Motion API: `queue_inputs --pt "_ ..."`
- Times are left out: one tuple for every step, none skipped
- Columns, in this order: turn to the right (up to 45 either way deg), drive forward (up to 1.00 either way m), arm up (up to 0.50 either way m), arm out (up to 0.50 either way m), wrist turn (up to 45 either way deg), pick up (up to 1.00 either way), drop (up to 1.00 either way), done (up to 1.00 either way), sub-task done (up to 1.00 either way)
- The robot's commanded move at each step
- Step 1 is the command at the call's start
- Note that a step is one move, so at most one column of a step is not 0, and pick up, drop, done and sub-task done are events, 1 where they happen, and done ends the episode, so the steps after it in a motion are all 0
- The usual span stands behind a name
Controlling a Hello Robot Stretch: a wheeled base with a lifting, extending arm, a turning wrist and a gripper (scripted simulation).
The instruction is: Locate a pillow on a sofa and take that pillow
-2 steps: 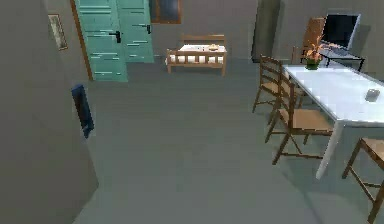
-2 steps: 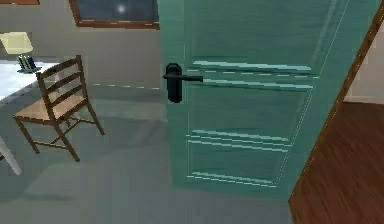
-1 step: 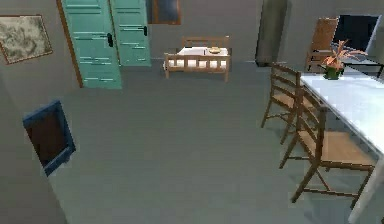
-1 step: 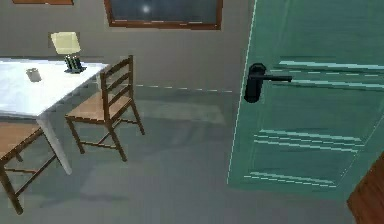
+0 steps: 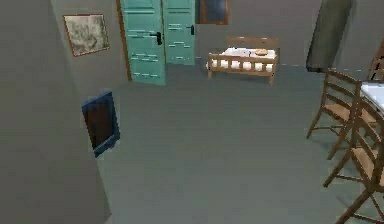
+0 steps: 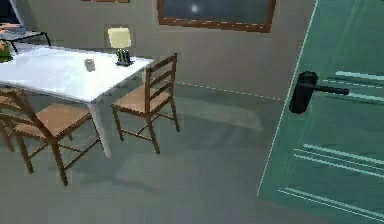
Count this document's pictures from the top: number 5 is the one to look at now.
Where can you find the wooden slatted sofa bench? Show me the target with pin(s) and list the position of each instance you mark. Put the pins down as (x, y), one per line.
(242, 65)

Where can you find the white pillow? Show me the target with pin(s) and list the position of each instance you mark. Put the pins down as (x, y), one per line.
(236, 52)

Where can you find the teal panelled room door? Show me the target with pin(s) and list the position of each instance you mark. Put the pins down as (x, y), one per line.
(144, 40)
(180, 33)

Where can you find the tan round cushion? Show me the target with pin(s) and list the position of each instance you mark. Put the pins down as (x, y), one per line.
(261, 52)

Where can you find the dark wood-framed window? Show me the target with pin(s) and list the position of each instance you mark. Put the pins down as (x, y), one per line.
(213, 11)

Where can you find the wooden ladder-back chair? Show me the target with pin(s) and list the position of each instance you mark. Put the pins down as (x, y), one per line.
(365, 156)
(377, 65)
(340, 103)

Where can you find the dark grey curtain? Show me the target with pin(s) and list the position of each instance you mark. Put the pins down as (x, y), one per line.
(328, 35)

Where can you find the white topped dining table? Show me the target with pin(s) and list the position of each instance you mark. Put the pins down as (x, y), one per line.
(374, 95)

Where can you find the grey framed wall picture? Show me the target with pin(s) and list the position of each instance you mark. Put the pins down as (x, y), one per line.
(86, 34)

